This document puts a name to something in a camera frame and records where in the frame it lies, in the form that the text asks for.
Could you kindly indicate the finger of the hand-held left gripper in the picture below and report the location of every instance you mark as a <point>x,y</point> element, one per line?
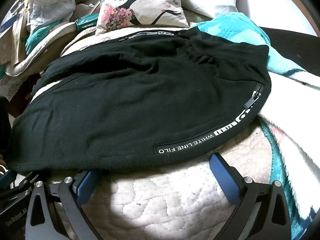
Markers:
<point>20,180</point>

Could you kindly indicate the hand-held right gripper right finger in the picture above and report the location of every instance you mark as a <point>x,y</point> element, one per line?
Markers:
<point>223,177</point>

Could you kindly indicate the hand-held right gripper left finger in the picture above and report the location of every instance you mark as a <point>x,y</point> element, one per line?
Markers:
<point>85,187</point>

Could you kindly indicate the black pants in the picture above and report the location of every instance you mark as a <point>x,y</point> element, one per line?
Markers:
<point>125,105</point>

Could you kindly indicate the heart patterned quilt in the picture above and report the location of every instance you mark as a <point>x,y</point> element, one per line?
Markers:
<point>175,205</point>

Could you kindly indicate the beige padded cushion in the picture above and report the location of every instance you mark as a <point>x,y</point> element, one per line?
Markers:
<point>50,52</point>

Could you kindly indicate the brown cardboard box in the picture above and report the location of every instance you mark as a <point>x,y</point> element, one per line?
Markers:
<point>5,47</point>

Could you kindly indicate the teal cloth bundle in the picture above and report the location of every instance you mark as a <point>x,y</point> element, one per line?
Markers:
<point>35,40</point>

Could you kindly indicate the brown paper bag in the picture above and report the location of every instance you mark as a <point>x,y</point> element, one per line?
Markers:
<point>20,37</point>

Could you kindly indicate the teal white fleece blanket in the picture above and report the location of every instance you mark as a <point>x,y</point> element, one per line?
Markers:
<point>237,22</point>

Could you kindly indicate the green packet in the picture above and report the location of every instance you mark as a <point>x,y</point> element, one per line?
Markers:
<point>87,22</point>

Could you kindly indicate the clear grey plastic bag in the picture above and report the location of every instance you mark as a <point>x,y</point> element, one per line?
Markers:
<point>50,10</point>

